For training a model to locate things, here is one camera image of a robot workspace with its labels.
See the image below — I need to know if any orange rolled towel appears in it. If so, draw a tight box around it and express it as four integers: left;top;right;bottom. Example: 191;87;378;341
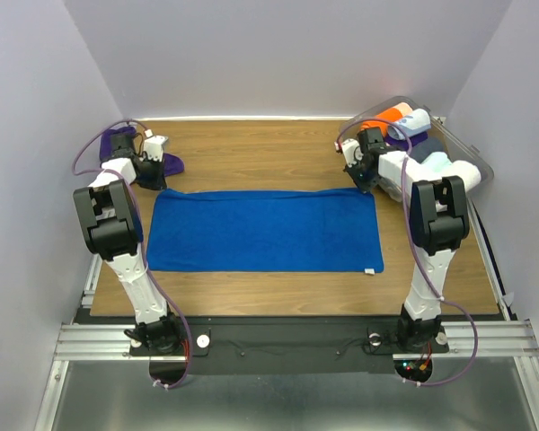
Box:
359;107;403;136

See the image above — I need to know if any light blue patterned rolled towel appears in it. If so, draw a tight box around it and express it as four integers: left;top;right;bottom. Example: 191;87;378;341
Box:
387;109;431;140

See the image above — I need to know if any white rolled towel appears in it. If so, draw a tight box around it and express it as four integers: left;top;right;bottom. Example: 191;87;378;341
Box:
450;160;482;192

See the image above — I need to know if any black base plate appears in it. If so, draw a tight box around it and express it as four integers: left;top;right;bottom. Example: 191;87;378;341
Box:
129;315;450;376

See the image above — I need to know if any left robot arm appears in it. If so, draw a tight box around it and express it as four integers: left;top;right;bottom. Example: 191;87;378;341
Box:
73;127;188;355

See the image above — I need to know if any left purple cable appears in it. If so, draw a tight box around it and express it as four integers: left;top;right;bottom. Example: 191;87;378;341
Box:
73;119;194;391

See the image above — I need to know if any pale teal rolled towel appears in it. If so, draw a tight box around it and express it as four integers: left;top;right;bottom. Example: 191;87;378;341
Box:
421;152;453;173

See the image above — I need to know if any aluminium frame rail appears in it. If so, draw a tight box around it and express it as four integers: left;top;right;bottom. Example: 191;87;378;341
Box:
54;321;539;362

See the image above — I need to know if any clear plastic bin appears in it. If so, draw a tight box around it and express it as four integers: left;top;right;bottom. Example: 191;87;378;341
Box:
334;96;494;191

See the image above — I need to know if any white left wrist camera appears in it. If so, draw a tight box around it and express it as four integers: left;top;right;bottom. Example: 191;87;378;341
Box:
142;129;169;162

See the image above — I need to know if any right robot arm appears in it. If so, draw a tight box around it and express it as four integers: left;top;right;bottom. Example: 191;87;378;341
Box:
338;128;470;350

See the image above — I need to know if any dark grey rolled towel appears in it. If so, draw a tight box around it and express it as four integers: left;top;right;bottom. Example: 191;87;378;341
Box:
409;136;446;163

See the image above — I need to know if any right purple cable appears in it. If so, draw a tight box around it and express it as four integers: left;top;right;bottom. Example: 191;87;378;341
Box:
336;125;480;388

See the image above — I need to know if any purple cable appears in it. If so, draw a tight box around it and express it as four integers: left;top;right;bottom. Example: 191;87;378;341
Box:
73;119;194;391
336;125;480;388

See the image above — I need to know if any purple rolled towel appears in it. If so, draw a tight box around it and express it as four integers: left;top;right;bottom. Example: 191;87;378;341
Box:
384;132;429;151

